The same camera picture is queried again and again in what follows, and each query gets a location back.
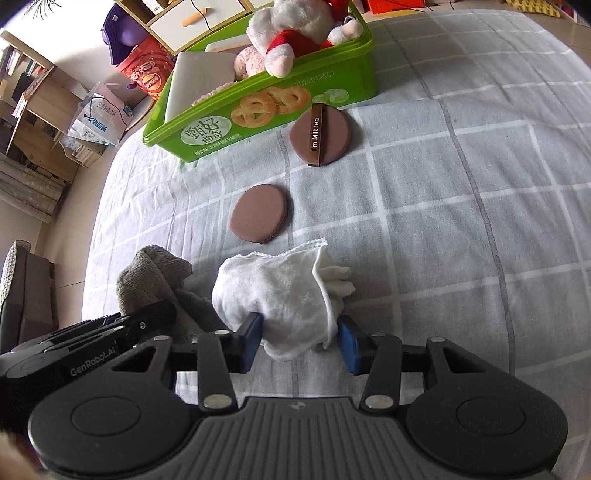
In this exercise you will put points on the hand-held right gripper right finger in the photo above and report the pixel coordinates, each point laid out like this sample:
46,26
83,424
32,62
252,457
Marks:
351,346

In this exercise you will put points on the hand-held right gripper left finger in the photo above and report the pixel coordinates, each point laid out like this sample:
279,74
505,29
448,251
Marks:
251,344

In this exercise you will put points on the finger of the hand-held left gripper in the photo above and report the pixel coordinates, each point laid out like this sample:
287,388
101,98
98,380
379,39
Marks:
134,334
157,311

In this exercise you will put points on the grey towel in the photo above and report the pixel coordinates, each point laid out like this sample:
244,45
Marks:
147,272

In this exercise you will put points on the white cloth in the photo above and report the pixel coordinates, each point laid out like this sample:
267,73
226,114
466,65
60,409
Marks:
277,295

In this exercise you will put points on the green plastic box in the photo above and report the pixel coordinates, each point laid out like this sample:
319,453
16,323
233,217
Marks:
207,134

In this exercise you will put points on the pink plush toy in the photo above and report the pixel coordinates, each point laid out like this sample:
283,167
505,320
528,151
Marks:
247,64

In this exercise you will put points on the white plush toy red outfit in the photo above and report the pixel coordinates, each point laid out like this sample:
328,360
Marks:
295,23

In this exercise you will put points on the person's left forearm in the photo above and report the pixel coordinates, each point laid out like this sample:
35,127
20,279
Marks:
11,457

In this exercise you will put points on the plain brown round puff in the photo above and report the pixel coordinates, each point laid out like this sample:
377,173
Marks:
258,212

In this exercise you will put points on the grey curtain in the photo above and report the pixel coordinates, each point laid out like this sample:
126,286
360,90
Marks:
23,189

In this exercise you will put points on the white paper bag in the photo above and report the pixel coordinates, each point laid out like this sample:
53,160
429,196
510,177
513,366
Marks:
97,120

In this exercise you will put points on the brown round puff with ribbon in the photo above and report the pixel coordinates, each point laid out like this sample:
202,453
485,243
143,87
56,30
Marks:
332,134

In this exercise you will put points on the wooden bookshelf desk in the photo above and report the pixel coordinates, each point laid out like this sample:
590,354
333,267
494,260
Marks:
46,106

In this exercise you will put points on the red printed bucket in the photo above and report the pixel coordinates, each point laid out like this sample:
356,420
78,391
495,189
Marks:
147,69

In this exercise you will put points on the purple bag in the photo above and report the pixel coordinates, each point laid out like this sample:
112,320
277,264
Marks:
120,32

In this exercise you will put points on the wooden shelf cabinet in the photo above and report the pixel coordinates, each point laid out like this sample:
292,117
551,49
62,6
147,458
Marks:
171,23

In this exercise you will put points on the red box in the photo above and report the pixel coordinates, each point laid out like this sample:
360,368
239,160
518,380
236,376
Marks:
392,4

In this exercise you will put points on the yellow egg tray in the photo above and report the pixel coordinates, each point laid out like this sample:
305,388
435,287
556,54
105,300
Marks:
531,7

